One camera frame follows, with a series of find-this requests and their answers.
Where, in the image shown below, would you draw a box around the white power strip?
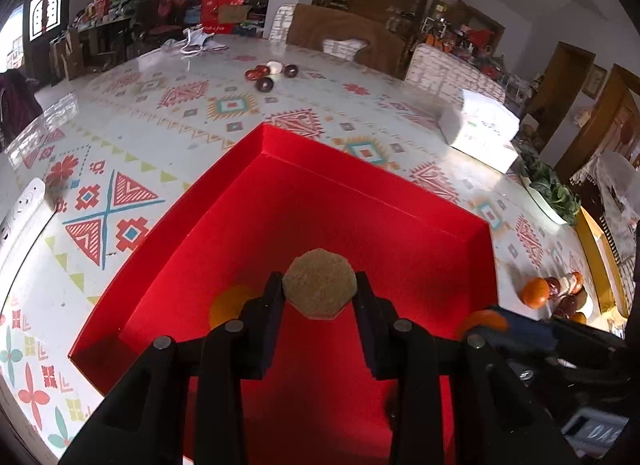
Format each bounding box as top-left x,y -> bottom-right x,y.
0,177 -> 57,266

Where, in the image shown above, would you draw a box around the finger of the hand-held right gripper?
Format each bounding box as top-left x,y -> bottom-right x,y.
492,306 -> 558,352

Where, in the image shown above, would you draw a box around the brown paper bag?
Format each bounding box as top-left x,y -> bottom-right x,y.
47,27 -> 86,83

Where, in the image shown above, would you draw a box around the white cloth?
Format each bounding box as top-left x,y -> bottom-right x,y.
162,27 -> 228,58

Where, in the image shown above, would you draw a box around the dark plaid coat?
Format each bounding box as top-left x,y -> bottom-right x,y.
0,70 -> 43,146

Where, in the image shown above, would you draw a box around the red gift box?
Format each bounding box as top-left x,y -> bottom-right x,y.
200,0 -> 247,36

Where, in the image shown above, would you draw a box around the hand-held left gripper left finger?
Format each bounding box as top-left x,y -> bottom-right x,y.
59,272 -> 286,465

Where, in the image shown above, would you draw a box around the white brick patterned chair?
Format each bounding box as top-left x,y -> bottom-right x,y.
404,42 -> 507,106

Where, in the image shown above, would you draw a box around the white tissue pack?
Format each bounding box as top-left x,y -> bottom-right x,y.
437,88 -> 521,172

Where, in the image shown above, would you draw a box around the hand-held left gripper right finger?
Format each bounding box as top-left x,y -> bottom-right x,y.
352,272 -> 591,465

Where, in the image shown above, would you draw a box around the brown wooden door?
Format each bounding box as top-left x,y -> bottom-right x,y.
525,42 -> 596,146

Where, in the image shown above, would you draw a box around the red cardboard box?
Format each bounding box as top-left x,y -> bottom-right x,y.
67,124 -> 498,465

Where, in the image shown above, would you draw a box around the narrow white patterned chair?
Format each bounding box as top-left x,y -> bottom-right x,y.
270,4 -> 297,43

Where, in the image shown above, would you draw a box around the chair with white cover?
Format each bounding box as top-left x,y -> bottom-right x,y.
595,151 -> 640,206

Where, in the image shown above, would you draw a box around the white oval plate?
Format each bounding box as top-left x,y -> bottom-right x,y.
520,172 -> 568,226

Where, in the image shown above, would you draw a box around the green leafy vegetables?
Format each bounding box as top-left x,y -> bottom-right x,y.
517,145 -> 583,226

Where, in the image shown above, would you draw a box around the dark door with arched window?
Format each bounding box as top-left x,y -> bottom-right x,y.
22,0 -> 76,76

